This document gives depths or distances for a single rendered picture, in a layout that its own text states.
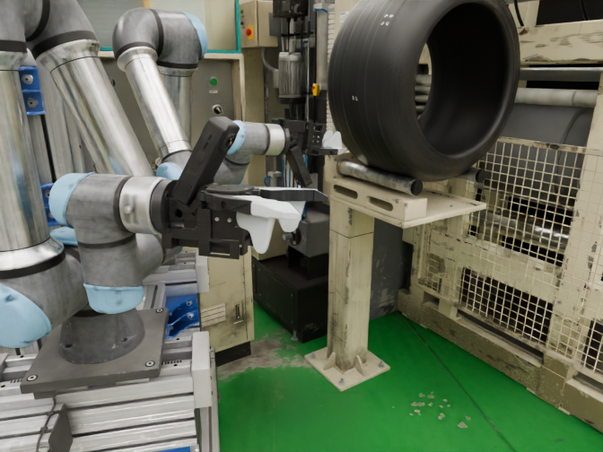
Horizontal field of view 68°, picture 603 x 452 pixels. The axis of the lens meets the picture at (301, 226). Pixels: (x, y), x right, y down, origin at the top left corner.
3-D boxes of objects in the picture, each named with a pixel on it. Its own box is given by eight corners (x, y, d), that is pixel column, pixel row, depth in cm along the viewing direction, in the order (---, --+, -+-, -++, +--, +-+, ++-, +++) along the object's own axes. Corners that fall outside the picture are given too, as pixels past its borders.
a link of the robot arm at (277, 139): (268, 157, 106) (253, 152, 112) (285, 158, 108) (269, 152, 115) (272, 125, 104) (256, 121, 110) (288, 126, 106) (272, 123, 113)
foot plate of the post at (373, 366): (304, 357, 200) (304, 350, 198) (351, 339, 213) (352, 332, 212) (340, 392, 178) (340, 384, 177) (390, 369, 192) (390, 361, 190)
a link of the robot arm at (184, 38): (143, 201, 137) (135, 4, 113) (186, 193, 147) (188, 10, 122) (161, 216, 130) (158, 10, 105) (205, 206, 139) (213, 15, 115)
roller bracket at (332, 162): (324, 181, 154) (324, 152, 151) (407, 169, 174) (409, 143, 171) (329, 183, 151) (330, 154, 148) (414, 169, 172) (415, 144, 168)
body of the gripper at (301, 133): (329, 124, 112) (288, 120, 106) (325, 158, 114) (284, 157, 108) (312, 121, 118) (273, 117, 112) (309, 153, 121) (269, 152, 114)
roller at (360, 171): (349, 162, 155) (345, 175, 155) (340, 158, 152) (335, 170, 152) (425, 182, 127) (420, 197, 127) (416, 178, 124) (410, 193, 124)
